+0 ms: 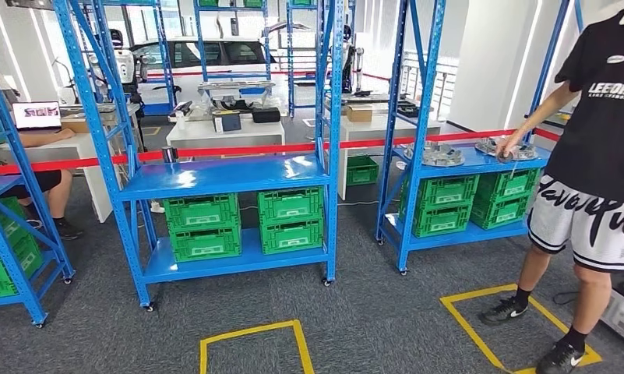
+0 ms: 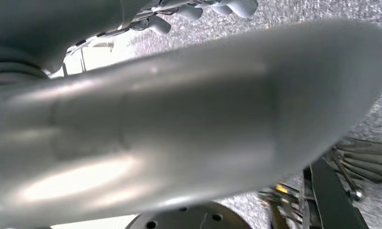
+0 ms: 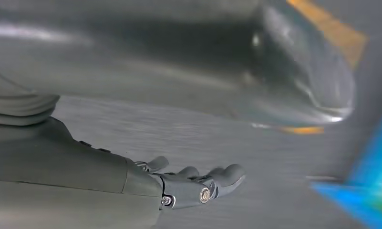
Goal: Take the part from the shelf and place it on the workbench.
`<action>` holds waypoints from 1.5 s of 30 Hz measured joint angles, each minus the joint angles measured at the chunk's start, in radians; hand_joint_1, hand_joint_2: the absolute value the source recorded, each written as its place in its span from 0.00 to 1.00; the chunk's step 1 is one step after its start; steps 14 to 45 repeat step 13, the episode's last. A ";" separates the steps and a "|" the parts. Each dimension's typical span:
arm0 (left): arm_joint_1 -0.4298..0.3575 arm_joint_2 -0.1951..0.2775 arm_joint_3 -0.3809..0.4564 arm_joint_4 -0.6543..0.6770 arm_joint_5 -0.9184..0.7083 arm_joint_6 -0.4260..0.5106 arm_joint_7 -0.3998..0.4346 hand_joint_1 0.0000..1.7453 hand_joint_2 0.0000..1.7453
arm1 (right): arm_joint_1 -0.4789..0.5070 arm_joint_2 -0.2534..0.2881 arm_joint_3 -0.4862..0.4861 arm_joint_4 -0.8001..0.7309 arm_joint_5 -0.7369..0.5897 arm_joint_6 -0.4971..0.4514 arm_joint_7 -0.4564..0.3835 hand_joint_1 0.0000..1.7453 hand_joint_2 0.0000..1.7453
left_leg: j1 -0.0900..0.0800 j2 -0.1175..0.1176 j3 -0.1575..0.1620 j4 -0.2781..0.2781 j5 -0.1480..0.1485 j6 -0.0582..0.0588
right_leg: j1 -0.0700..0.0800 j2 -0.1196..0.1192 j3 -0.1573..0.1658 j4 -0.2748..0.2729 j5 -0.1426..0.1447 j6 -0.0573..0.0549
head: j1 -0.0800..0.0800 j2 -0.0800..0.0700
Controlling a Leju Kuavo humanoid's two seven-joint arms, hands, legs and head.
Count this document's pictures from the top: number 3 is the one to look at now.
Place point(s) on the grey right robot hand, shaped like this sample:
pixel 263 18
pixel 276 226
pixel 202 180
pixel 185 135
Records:
pixel 83 177

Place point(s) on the blue steel shelf rack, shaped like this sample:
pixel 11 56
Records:
pixel 367 196

